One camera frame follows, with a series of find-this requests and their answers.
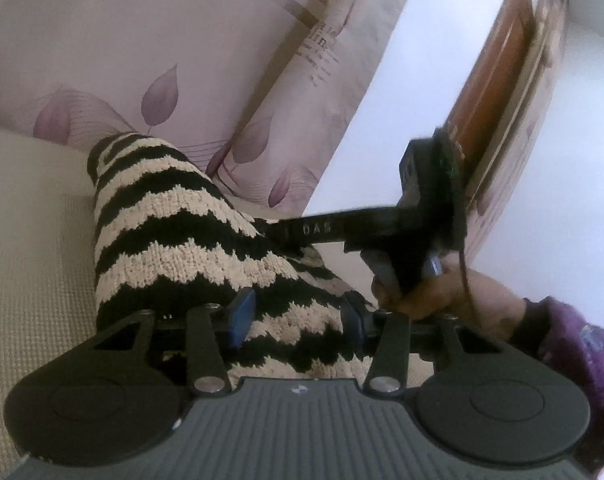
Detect person's right hand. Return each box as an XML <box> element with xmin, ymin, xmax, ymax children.
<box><xmin>371</xmin><ymin>262</ymin><xmax>528</xmax><ymax>340</ymax></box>

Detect person's right forearm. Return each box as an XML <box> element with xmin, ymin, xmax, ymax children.
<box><xmin>512</xmin><ymin>294</ymin><xmax>604</xmax><ymax>467</ymax></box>

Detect thin black cable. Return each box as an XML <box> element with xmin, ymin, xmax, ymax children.
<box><xmin>459</xmin><ymin>247</ymin><xmax>476</xmax><ymax>314</ymax></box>

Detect pink leaf-print pillow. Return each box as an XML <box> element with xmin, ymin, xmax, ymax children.
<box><xmin>0</xmin><ymin>0</ymin><xmax>435</xmax><ymax>218</ymax></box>

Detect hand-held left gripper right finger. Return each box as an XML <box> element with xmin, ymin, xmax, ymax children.
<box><xmin>342</xmin><ymin>294</ymin><xmax>494</xmax><ymax>397</ymax></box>

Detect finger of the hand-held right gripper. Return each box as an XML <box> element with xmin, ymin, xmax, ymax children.
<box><xmin>258</xmin><ymin>204</ymin><xmax>409</xmax><ymax>249</ymax></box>

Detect black and cream striped sweater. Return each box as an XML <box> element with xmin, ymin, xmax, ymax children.
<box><xmin>86</xmin><ymin>131</ymin><xmax>423</xmax><ymax>381</ymax></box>

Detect brown wooden door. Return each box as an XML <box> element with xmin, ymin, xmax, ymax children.
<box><xmin>444</xmin><ymin>0</ymin><xmax>569</xmax><ymax>266</ymax></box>

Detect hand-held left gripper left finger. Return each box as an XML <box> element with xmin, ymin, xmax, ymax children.
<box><xmin>83</xmin><ymin>287</ymin><xmax>257</xmax><ymax>398</ymax></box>

